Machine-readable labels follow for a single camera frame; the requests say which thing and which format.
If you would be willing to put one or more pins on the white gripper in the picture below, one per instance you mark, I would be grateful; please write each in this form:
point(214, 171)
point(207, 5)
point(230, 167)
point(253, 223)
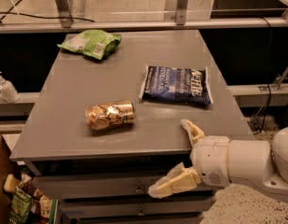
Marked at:
point(211, 159)

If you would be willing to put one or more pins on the orange LaCroix soda can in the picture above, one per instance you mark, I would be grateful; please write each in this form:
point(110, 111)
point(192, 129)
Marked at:
point(110, 115)

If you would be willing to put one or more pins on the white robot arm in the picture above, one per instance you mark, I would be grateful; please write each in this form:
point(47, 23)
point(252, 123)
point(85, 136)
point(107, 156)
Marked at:
point(261, 165)

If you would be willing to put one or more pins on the blue Kettle chip bag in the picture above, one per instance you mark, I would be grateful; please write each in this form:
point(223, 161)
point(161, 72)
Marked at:
point(176, 85)

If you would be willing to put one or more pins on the grey drawer cabinet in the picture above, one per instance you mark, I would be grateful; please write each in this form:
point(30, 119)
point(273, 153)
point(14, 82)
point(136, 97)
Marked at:
point(102, 177)

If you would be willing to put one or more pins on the green chip bag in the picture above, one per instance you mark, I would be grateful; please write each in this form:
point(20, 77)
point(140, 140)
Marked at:
point(93, 43)

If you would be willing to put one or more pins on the green snack bag in box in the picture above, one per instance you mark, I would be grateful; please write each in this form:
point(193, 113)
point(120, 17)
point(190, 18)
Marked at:
point(20, 207)

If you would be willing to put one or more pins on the white pump bottle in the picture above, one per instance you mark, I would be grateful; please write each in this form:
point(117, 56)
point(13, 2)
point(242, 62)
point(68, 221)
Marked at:
point(8, 91)

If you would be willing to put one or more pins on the brown cardboard box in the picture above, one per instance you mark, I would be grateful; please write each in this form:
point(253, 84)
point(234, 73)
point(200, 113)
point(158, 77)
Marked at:
point(6, 167)

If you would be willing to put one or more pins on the metal railing frame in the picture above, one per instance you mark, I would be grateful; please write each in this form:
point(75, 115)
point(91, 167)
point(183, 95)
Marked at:
point(46, 16)

